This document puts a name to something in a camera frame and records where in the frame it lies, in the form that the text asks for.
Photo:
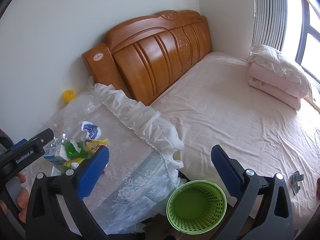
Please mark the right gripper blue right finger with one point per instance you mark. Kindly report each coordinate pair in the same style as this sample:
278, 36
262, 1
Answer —
274, 219

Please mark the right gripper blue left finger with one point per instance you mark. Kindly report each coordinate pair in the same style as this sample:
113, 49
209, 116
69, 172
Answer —
45, 219

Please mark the green yellow snack wrapper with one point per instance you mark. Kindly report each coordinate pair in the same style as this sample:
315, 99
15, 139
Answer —
84, 150

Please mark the blue white bag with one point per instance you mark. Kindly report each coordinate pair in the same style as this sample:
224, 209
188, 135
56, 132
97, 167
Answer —
87, 131

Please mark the green plastic trash basket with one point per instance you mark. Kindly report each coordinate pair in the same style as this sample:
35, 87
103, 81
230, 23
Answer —
196, 207

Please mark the person's left hand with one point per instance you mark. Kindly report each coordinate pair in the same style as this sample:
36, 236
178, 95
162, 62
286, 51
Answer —
22, 200

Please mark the grey clip on bed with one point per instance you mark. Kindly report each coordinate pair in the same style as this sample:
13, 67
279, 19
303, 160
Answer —
295, 179

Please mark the blue white milk carton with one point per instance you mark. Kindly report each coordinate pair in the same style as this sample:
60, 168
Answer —
56, 154

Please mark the yellow round cap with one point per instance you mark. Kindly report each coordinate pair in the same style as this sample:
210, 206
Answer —
68, 95

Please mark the pink bed sheet mattress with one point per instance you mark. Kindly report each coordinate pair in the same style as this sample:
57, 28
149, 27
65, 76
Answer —
212, 104

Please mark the folded pink blanket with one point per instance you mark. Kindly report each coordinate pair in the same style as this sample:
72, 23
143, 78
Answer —
280, 87

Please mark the white ruffled pillow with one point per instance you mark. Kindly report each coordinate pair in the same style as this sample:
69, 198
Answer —
272, 59

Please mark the wooden bed headboard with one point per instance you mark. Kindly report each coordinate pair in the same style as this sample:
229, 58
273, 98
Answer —
146, 55

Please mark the grey window curtain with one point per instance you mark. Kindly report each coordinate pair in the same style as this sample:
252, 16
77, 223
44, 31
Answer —
269, 26

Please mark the dark window frame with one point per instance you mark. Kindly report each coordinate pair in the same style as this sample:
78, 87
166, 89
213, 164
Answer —
308, 48

